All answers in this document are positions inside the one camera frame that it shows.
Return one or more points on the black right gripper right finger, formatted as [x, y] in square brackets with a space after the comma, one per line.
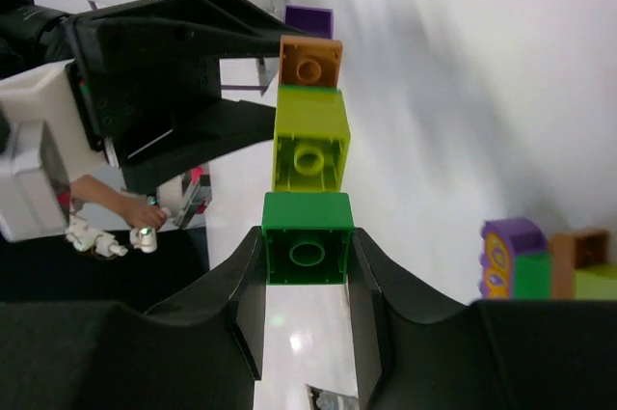
[416, 348]

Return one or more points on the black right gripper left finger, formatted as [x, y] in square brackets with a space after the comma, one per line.
[141, 332]

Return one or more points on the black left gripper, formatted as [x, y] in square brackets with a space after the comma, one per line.
[134, 67]

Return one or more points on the orange brown lego plate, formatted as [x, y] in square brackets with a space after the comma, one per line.
[309, 62]

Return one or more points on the purple rounded lego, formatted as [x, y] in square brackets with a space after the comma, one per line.
[315, 21]

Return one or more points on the lime green square lego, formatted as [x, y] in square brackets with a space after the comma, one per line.
[311, 140]

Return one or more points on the dark green square lego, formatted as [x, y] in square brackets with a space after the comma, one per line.
[307, 237]

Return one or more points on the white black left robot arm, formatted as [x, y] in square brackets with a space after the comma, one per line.
[33, 36]

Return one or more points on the operator hand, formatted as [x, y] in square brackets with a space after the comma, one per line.
[139, 214]

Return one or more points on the lego stack on table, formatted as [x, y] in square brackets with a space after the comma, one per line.
[519, 262]

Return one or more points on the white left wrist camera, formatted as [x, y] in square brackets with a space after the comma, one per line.
[47, 150]

